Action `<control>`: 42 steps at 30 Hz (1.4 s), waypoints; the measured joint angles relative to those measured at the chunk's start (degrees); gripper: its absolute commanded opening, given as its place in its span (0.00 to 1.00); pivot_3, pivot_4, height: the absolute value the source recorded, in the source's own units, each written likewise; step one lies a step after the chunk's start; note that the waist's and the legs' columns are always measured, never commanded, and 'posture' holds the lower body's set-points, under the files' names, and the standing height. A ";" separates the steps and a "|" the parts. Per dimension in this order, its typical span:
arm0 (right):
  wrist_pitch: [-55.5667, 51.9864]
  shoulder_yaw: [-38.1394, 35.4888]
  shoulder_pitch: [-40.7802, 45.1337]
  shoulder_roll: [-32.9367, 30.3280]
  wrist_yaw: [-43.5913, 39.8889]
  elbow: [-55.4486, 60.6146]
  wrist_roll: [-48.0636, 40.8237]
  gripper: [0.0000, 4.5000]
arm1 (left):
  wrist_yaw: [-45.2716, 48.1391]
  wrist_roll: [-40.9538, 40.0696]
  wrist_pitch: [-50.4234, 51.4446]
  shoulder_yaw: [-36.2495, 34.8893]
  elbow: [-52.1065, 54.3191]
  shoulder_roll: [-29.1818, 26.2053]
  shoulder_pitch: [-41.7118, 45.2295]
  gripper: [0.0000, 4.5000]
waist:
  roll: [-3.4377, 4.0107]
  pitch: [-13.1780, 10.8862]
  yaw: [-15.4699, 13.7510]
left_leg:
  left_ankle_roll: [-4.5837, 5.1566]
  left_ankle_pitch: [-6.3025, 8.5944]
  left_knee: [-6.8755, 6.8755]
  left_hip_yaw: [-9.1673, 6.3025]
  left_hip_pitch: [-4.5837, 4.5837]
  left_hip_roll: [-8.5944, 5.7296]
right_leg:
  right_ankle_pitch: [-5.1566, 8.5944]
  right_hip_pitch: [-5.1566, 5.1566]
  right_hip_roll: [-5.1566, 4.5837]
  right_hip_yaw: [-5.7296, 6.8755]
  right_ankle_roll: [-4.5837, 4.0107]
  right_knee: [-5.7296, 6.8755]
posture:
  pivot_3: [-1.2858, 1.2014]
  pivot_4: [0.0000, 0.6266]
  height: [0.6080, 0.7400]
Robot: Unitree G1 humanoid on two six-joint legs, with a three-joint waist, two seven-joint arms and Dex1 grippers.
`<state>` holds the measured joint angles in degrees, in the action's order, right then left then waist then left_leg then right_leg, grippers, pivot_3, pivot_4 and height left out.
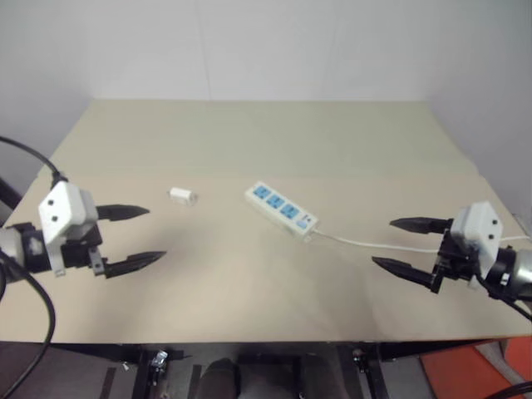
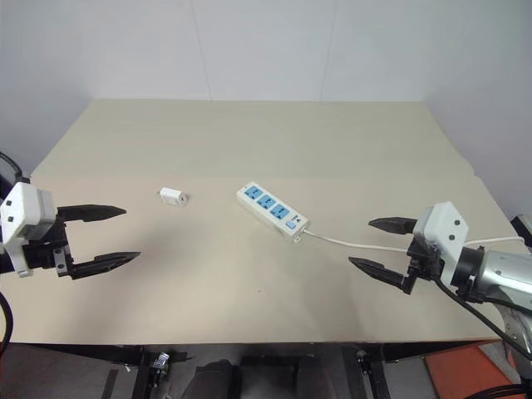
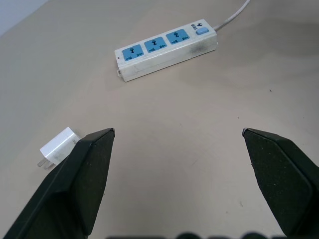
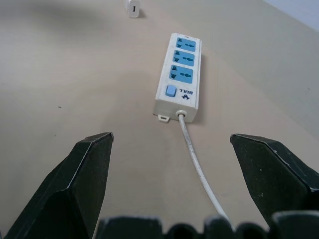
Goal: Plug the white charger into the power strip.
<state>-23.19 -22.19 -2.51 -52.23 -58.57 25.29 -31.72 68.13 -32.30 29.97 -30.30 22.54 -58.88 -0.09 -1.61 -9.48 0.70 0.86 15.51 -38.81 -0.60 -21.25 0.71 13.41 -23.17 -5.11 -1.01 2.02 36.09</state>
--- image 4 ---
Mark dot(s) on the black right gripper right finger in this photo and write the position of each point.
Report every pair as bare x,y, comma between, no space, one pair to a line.
274,174

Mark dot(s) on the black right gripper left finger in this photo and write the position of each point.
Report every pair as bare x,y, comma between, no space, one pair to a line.
64,189

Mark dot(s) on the white power strip blue sockets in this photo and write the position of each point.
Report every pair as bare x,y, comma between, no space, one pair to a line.
178,79

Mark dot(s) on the white USB charger plug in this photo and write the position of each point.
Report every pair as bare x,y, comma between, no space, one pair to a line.
132,8

